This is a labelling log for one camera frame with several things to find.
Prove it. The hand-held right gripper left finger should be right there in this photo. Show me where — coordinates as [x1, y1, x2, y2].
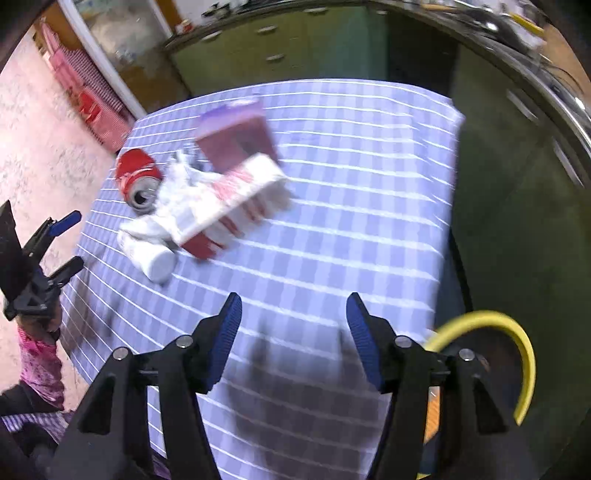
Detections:
[46, 292, 244, 480]

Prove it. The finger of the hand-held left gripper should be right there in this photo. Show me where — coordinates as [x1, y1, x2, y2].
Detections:
[44, 256, 85, 289]
[23, 210, 83, 257]

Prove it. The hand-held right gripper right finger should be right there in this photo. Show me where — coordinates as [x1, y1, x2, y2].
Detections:
[345, 292, 546, 480]

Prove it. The white medicine bottle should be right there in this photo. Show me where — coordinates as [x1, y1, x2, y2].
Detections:
[116, 228, 178, 283]

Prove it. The red cola can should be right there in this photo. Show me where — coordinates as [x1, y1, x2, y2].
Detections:
[115, 148, 164, 213]

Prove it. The white tissue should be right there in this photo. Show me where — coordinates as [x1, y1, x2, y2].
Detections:
[119, 154, 218, 245]

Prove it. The black bin with yellow rim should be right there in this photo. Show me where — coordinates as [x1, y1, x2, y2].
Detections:
[422, 310, 536, 444]

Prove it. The red and white carton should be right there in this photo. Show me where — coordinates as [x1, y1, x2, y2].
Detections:
[173, 152, 293, 261]

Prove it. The purple cardboard box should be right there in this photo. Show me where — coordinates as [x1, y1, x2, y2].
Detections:
[194, 99, 280, 175]

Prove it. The blue checked tablecloth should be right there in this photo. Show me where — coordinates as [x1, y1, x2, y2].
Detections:
[58, 78, 466, 480]

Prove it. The red checked apron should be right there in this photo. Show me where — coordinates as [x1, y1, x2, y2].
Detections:
[32, 21, 134, 153]

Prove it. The glass sliding door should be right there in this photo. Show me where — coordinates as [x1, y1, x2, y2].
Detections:
[58, 0, 178, 121]

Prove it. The green base cabinet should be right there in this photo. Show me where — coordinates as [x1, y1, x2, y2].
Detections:
[164, 4, 389, 97]
[450, 28, 591, 462]

